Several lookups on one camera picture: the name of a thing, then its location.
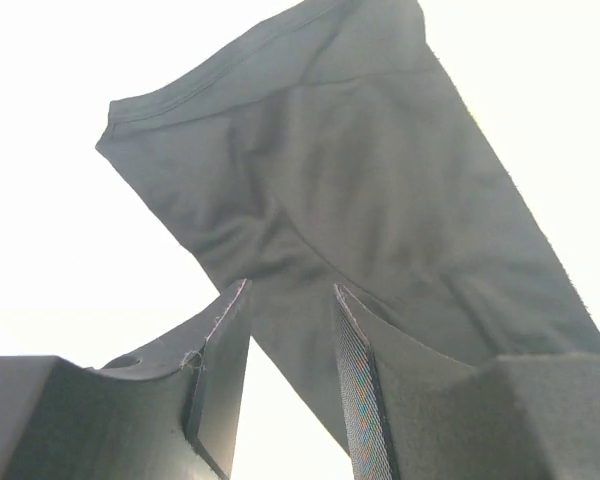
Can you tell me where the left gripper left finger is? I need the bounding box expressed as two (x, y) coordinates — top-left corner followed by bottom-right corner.
(0, 280), (250, 479)

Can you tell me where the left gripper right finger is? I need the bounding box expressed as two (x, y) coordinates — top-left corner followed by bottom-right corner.
(331, 285), (600, 479)

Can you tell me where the black t-shirt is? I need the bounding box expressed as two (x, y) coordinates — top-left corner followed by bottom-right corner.
(96, 1), (600, 446)

